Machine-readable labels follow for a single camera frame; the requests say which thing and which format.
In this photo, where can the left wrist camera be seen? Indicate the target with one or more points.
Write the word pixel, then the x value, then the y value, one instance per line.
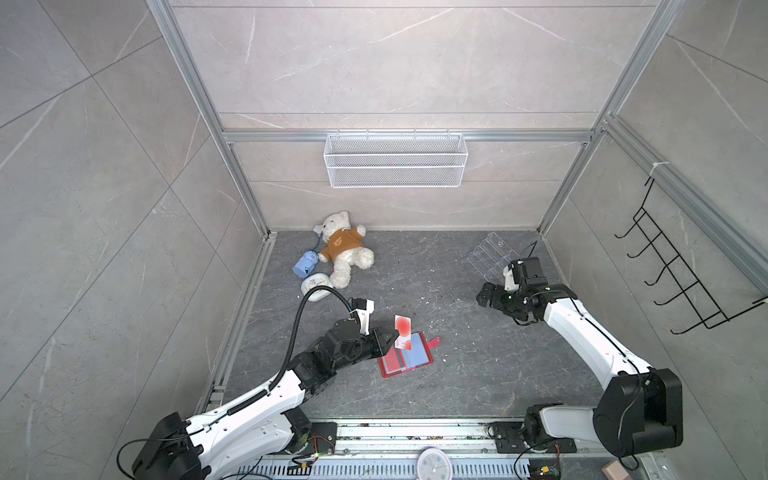
pixel 361 312

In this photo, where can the pink white credit card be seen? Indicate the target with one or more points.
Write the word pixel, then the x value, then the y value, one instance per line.
pixel 403 325

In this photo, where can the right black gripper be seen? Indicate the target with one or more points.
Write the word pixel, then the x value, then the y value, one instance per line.
pixel 486 294

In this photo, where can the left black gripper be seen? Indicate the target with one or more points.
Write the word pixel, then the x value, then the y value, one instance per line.
pixel 382 346

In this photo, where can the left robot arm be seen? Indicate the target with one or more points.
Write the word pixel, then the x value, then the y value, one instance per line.
pixel 266 420

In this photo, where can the black wire hook rack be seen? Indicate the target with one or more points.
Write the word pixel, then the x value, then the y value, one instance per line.
pixel 708 312

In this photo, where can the pink block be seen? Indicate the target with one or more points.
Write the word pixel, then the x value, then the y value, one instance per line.
pixel 615 471

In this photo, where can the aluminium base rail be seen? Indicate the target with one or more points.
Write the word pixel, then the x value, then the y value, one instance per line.
pixel 479 448

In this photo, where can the white round clock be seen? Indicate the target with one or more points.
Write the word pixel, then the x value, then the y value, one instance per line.
pixel 434 464

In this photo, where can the light blue alarm clock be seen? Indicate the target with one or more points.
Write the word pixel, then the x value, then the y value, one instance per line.
pixel 313 281

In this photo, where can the red leather card holder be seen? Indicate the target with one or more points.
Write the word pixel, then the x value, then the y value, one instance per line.
pixel 399 361

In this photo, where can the white teddy bear orange shirt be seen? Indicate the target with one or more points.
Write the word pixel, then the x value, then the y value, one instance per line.
pixel 344 248

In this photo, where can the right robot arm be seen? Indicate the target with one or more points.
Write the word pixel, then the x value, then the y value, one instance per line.
pixel 641 407

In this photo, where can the blue small bottle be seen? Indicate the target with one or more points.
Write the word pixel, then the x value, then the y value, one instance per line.
pixel 306 264

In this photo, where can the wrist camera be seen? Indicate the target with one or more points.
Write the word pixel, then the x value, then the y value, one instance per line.
pixel 361 312
pixel 510 283

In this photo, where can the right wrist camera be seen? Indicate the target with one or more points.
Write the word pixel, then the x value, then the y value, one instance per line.
pixel 510 283

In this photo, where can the clear acrylic card stand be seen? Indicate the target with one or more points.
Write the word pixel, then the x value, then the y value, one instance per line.
pixel 492 257

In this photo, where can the white wire mesh basket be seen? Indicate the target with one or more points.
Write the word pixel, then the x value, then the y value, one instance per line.
pixel 415 160

